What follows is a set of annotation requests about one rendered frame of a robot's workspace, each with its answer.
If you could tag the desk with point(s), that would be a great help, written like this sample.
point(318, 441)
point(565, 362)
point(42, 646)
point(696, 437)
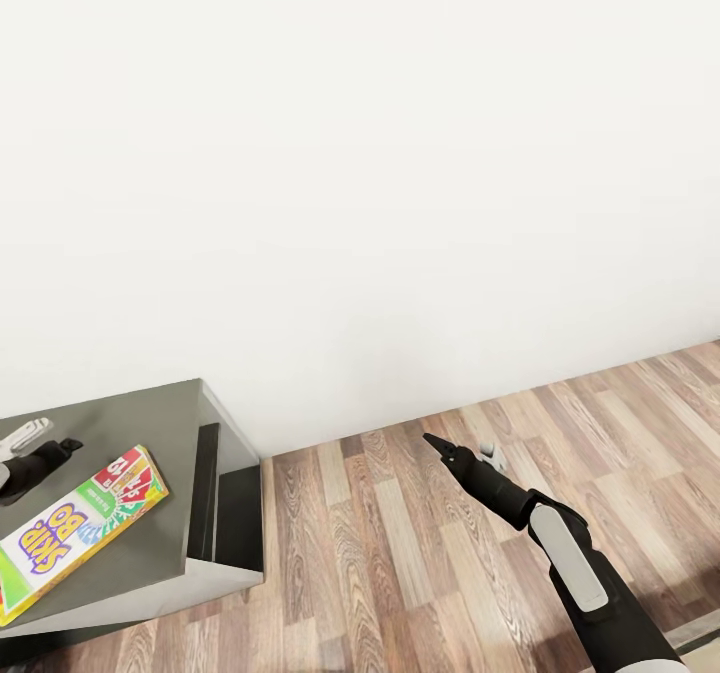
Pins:
point(204, 541)

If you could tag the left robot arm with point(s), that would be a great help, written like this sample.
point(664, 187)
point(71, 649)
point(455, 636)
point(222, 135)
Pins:
point(20, 473)

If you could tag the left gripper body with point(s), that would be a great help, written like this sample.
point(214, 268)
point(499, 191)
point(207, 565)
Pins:
point(39, 465)

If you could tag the board game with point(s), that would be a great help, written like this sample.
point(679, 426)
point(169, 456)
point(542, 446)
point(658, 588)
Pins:
point(44, 551)

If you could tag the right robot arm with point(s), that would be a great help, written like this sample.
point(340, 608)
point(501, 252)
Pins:
point(618, 634)

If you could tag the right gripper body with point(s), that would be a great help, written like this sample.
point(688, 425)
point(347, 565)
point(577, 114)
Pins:
point(477, 478)

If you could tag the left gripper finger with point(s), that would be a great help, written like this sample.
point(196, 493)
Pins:
point(70, 445)

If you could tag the bed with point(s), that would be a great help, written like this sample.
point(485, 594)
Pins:
point(697, 643)

